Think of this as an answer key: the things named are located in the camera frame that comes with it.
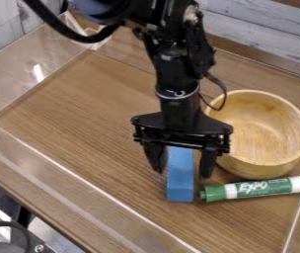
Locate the blue rectangular block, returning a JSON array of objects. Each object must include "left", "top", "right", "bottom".
[{"left": 166, "top": 147, "right": 195, "bottom": 203}]

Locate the clear acrylic tray wall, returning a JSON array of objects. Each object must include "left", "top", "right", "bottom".
[{"left": 0, "top": 127, "right": 200, "bottom": 253}]

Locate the brown wooden bowl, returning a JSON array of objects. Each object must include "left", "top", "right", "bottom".
[{"left": 205, "top": 90, "right": 300, "bottom": 180}]

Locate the clear acrylic corner bracket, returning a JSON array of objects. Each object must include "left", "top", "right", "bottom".
[{"left": 62, "top": 11, "right": 110, "bottom": 51}]

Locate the green Expo marker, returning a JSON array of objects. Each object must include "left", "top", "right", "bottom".
[{"left": 199, "top": 176, "right": 300, "bottom": 203}]

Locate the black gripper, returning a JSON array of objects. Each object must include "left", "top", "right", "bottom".
[{"left": 130, "top": 95, "right": 233, "bottom": 179}]

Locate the black cable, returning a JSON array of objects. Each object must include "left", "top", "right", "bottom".
[{"left": 0, "top": 220, "right": 29, "bottom": 253}]

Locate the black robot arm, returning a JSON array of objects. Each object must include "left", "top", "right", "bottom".
[{"left": 24, "top": 0, "right": 233, "bottom": 179}]

